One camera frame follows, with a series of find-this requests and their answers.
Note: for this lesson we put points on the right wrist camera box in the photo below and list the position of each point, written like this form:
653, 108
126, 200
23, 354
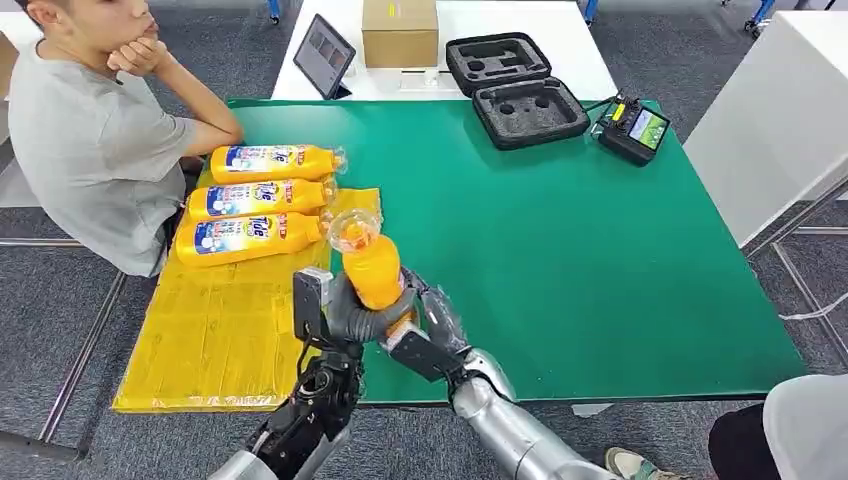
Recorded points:
417, 354

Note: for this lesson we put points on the person's shoe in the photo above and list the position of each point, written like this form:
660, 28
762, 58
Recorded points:
636, 464

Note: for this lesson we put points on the black controller with screen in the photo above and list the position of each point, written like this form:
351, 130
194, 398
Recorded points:
626, 139

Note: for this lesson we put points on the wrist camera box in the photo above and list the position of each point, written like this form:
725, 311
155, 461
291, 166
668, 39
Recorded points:
417, 354
308, 305

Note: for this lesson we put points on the brown cardboard box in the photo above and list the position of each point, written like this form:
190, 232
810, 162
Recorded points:
399, 36

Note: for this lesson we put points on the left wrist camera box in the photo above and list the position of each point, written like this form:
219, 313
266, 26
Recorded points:
308, 305

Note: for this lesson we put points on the standing person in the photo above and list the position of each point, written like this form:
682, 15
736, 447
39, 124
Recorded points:
808, 430

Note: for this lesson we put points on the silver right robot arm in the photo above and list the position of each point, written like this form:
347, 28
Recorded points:
517, 437

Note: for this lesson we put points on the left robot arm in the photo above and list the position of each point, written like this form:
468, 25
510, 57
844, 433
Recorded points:
311, 411

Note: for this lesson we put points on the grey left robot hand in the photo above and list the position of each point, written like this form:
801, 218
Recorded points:
354, 321

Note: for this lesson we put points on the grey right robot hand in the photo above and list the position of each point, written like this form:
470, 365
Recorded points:
444, 321

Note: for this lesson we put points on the brown cardboard panel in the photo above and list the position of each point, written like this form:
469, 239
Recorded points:
6, 66

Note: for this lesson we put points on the yellow plastic sheet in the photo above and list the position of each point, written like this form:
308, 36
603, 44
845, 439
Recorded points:
218, 331

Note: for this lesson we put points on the black tablet on stand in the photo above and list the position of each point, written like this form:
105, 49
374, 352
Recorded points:
322, 56

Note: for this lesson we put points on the small white object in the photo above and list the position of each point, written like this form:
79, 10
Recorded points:
430, 76

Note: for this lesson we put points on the seated person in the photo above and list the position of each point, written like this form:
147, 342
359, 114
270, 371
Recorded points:
93, 146

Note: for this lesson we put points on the orange detergent bottle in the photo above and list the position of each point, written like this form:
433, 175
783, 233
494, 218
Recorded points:
371, 272
318, 162
305, 195
298, 228

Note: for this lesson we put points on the open black foam case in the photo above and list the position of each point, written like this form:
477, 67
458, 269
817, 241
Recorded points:
530, 122

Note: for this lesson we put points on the white table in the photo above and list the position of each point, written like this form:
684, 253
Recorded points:
16, 185
768, 112
576, 53

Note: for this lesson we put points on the green table mat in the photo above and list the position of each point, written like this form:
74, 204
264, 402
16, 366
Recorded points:
563, 265

